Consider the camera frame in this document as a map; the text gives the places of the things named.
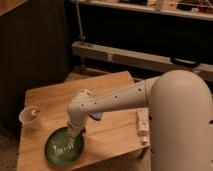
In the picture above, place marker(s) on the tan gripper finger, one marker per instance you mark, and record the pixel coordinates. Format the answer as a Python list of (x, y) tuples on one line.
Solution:
[(74, 133)]

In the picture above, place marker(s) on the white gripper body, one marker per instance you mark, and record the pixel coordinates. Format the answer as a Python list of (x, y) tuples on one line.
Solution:
[(77, 121)]

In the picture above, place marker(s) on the green ceramic bowl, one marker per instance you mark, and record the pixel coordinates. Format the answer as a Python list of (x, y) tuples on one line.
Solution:
[(61, 149)]

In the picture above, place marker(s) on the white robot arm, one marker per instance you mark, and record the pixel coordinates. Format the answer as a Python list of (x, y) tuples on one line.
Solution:
[(181, 108)]

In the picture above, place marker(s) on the blue cloth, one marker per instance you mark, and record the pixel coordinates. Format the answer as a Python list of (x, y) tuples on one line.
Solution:
[(97, 116)]

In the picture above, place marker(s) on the clear plastic cup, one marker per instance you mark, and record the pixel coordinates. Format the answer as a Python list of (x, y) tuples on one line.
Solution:
[(30, 117)]

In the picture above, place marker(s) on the white power strip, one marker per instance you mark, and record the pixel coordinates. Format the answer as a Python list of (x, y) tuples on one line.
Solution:
[(143, 126)]

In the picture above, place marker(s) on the metal shelf pole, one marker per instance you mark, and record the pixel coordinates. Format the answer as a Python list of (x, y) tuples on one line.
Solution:
[(81, 36)]

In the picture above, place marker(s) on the wooden shelf unit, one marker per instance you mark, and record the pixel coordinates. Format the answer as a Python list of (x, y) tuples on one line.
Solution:
[(143, 36)]

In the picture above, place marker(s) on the black handle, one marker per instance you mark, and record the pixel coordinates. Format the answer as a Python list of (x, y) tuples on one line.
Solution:
[(189, 64)]

